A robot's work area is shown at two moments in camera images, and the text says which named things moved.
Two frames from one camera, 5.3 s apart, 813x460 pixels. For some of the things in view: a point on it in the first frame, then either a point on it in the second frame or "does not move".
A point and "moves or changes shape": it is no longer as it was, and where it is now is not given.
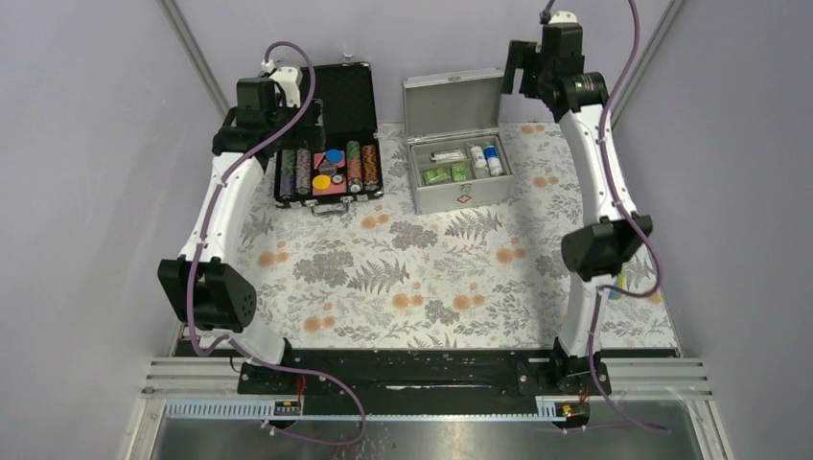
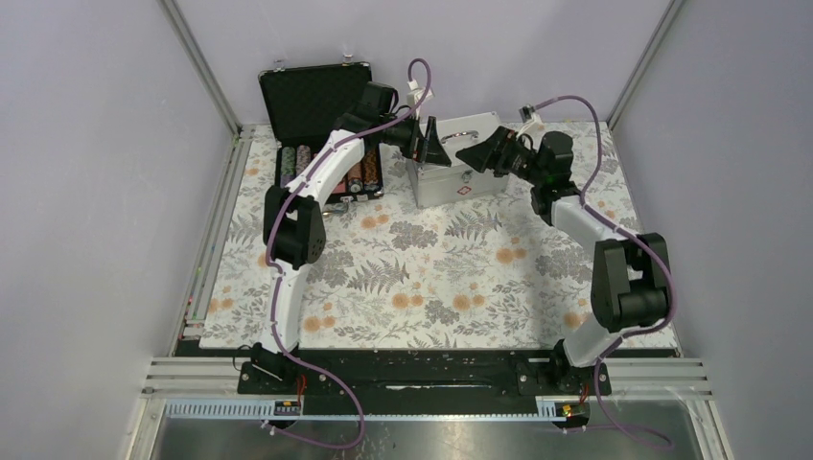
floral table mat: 488,275 does not move
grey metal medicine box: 459,155 moves or changes shape
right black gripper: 521,54 -> 494,153
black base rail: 573,380 does not move
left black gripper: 307,137 -> 426,149
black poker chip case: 335,156 does not move
